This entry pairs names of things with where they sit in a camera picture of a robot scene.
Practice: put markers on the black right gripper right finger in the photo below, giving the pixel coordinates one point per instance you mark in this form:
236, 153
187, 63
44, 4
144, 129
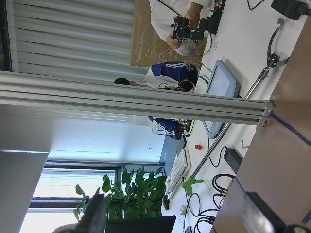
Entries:
258, 217

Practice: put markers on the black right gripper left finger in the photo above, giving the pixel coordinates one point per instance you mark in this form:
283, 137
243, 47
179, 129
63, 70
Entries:
93, 220

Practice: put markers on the green potted plant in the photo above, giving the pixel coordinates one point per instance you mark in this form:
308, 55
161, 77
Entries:
137, 195

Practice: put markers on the black power adapter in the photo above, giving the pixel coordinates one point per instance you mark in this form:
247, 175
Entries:
233, 159

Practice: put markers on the black monitor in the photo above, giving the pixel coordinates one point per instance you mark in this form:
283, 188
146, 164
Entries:
163, 224

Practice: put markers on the black computer mouse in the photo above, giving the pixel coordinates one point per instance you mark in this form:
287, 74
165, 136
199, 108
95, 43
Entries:
166, 202

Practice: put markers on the white keyboard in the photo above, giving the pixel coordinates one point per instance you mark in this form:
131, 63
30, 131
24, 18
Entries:
180, 168

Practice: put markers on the teach pendant tablet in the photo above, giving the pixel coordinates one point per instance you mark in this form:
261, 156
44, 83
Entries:
221, 83

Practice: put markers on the person in blue jacket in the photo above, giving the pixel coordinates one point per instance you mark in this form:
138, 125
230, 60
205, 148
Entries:
177, 76

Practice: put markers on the cardboard box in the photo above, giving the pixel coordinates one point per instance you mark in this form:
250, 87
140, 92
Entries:
146, 46

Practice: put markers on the person in white shirt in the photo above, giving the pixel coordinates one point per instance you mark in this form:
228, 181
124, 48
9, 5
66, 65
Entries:
182, 23

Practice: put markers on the aluminium frame post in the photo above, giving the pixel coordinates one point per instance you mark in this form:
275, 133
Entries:
51, 92

